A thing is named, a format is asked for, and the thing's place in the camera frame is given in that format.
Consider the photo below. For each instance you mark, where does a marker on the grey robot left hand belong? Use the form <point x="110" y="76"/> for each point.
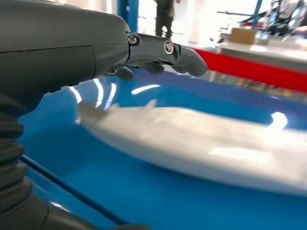
<point x="60" y="31"/>

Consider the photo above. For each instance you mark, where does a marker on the person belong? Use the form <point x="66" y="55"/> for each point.
<point x="164" y="16"/>

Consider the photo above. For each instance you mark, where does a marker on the cardboard box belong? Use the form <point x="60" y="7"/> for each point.
<point x="242" y="35"/>

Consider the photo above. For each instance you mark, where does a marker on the grey table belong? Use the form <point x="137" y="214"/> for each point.
<point x="275" y="54"/>

